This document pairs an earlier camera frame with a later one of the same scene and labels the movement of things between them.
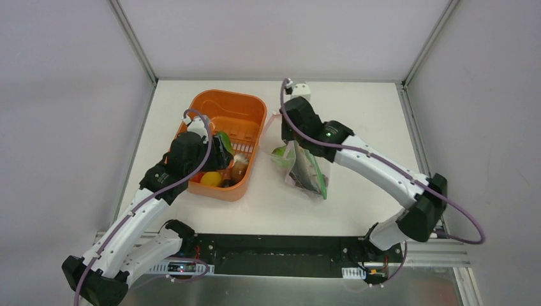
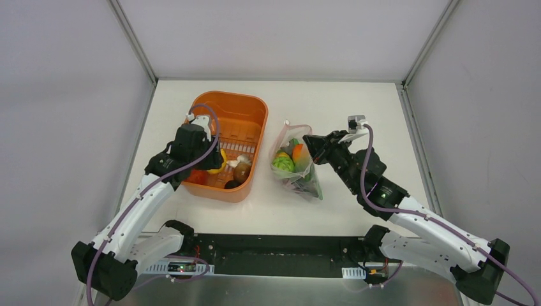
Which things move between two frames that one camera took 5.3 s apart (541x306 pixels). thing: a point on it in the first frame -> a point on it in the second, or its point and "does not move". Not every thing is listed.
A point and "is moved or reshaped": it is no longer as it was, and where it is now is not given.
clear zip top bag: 306,172 is moved or reshaped
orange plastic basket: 243,115 does not move
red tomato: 198,177 does not move
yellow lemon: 211,178 is moved or reshaped
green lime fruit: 279,151 -> 283,163
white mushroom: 240,157 does not move
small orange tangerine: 226,141 -> 301,158
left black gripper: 221,153 does not move
